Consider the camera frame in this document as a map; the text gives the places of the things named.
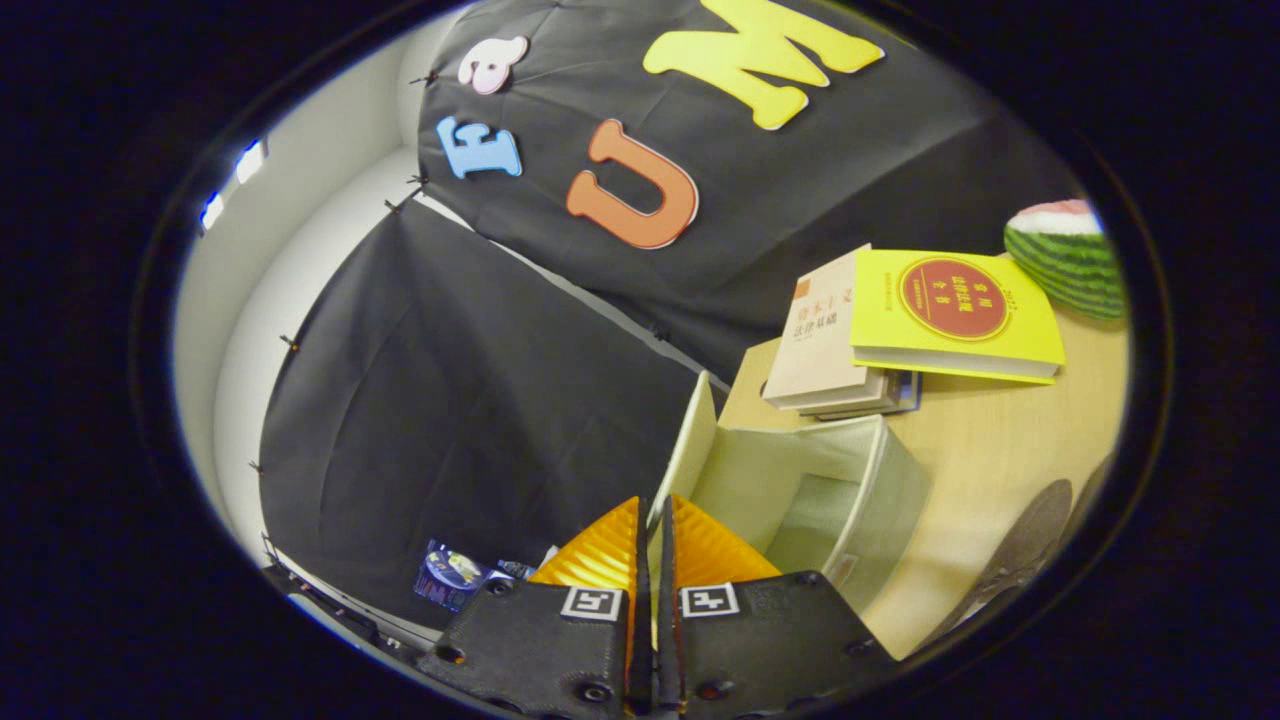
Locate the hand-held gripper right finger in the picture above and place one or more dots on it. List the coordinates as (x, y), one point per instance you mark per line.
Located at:
(667, 640)

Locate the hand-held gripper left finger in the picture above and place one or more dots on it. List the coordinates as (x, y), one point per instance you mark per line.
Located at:
(641, 640)

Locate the pale fabric storage box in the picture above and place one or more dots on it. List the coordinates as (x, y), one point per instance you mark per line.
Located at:
(800, 470)

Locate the pile of blue printed packets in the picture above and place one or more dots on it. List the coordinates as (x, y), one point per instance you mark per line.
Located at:
(450, 575)

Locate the black backdrop cloth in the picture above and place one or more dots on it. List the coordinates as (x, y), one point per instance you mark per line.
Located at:
(450, 400)

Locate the beige book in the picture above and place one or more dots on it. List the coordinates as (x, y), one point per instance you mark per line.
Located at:
(815, 340)

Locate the yellow book with red circle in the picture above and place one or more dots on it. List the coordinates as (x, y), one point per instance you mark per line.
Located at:
(950, 310)

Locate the watermelon slice plush toy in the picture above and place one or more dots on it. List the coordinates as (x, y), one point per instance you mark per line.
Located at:
(1070, 265)

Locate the ceiling light panel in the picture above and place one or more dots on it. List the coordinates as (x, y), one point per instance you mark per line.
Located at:
(250, 162)

